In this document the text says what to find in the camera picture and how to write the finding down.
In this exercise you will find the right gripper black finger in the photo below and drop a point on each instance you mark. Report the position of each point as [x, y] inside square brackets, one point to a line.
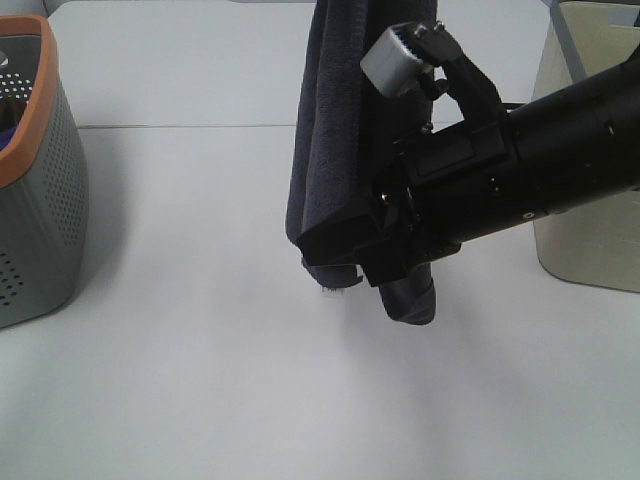
[353, 235]

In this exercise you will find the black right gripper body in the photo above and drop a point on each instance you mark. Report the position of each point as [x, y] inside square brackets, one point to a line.
[443, 189]

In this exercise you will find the dark navy towel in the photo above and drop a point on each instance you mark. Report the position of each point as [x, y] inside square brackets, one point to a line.
[325, 168]

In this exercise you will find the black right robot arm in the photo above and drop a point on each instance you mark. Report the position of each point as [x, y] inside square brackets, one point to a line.
[581, 142]

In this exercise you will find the beige basket grey rim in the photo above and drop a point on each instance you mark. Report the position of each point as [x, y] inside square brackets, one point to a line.
[596, 244]

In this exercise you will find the grey perforated basket orange rim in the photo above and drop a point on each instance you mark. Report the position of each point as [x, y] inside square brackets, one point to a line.
[44, 177]

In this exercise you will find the blue cloth in basket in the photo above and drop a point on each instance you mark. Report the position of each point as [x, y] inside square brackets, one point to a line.
[6, 137]

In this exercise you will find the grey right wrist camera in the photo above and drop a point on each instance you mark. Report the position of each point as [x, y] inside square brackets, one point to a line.
[405, 52]

